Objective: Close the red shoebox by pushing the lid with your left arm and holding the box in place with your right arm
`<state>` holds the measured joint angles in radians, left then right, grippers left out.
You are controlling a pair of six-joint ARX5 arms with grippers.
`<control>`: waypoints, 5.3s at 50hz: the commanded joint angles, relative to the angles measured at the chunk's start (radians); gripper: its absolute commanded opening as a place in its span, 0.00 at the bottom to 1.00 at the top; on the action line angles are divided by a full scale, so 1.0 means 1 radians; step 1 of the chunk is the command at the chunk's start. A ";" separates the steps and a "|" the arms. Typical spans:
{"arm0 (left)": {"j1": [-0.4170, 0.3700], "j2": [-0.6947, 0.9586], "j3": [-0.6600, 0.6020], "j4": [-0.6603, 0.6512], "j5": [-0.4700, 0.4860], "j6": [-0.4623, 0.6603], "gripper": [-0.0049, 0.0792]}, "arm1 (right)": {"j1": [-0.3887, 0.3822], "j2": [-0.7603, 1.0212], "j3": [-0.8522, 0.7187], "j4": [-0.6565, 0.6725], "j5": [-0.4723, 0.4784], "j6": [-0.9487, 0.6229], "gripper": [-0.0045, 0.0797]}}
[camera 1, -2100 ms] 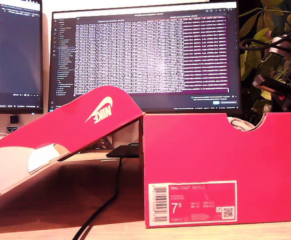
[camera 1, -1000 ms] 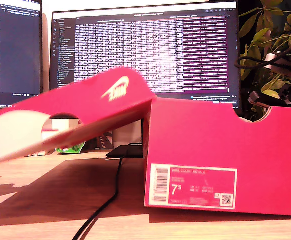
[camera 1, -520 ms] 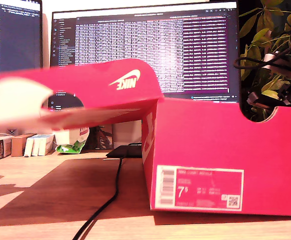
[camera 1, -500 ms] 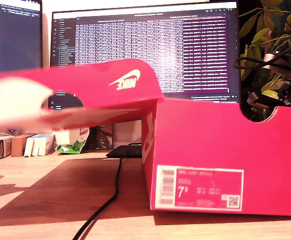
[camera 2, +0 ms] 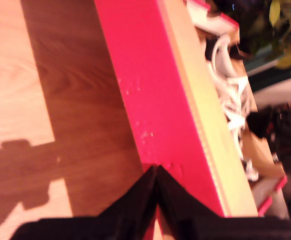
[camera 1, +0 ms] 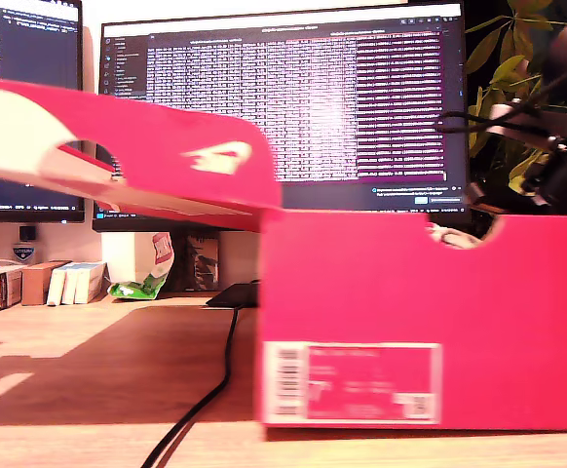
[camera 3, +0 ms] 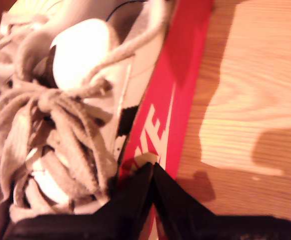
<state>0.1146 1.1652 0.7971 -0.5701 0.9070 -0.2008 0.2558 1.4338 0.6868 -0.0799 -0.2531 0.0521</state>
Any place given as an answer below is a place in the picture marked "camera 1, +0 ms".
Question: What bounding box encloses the red Nike shoebox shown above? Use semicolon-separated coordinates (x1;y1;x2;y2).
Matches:
0;75;567;433

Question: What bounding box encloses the white box with blue lid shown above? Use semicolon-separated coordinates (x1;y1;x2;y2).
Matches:
73;261;108;304

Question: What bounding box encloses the slim white box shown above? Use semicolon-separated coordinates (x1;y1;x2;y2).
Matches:
61;265;81;306
47;266;68;307

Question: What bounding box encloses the brown cardboard box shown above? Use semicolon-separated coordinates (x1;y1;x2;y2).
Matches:
20;260;73;307

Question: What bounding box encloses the flat black device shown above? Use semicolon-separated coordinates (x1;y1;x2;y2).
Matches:
206;281;261;309

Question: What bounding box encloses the dark printed package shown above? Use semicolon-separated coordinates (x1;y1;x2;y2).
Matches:
185;231;221;293

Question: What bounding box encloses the wide computer monitor with terminal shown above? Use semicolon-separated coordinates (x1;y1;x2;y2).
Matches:
92;3;472;234

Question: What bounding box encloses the green and white snack bag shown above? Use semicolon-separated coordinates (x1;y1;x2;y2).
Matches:
107;232;176;301

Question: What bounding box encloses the green leafy houseplant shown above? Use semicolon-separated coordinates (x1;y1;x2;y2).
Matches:
464;0;567;240

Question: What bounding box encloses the dark computer monitor with code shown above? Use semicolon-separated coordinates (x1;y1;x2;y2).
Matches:
0;0;86;224

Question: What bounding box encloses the thick black table cable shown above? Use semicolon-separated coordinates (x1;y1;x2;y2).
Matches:
139;306;241;468

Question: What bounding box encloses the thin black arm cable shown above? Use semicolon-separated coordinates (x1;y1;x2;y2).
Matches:
437;109;518;136

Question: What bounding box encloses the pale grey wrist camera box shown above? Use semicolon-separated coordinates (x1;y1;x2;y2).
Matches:
486;102;550;142

